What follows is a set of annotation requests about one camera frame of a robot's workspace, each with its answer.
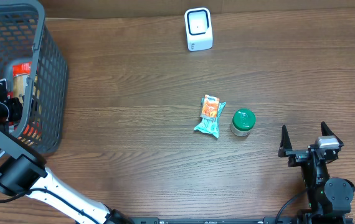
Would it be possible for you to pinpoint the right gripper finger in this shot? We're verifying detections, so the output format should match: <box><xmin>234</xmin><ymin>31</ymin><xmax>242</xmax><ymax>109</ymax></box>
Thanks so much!
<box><xmin>321</xmin><ymin>121</ymin><xmax>344</xmax><ymax>146</ymax></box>
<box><xmin>278</xmin><ymin>125</ymin><xmax>293</xmax><ymax>157</ymax></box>

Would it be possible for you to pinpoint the grey plastic mesh basket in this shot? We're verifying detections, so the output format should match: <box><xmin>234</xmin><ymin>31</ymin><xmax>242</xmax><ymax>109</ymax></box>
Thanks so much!
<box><xmin>0</xmin><ymin>1</ymin><xmax>69</xmax><ymax>154</ymax></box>

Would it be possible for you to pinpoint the white barcode scanner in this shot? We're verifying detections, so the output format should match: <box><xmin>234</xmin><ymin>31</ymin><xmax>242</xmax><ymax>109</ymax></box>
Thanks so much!
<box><xmin>184</xmin><ymin>7</ymin><xmax>214</xmax><ymax>52</ymax></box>

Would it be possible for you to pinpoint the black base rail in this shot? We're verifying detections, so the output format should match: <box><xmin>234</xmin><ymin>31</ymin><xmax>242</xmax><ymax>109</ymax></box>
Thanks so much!
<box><xmin>127</xmin><ymin>216</ymin><xmax>354</xmax><ymax>224</ymax></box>

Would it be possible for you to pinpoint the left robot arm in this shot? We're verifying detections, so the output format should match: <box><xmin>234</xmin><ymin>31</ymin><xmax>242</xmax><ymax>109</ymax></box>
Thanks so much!
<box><xmin>0</xmin><ymin>81</ymin><xmax>132</xmax><ymax>223</ymax></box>

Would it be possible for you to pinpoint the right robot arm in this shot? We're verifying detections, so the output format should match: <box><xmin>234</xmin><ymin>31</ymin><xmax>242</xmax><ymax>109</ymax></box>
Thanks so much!
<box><xmin>274</xmin><ymin>121</ymin><xmax>355</xmax><ymax>224</ymax></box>

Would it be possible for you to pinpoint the green lid jar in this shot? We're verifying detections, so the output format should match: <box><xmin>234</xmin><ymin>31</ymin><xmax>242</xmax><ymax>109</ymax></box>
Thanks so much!
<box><xmin>230</xmin><ymin>108</ymin><xmax>256</xmax><ymax>137</ymax></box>

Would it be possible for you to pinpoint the red snack package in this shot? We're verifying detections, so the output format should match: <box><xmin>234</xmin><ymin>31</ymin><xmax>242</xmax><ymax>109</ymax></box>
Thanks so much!
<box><xmin>7</xmin><ymin>62</ymin><xmax>41</xmax><ymax>140</ymax></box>

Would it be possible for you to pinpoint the teal tissue packet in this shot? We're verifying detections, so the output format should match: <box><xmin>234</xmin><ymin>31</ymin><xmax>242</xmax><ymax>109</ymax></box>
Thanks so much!
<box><xmin>194</xmin><ymin>102</ymin><xmax>225</xmax><ymax>139</ymax></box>

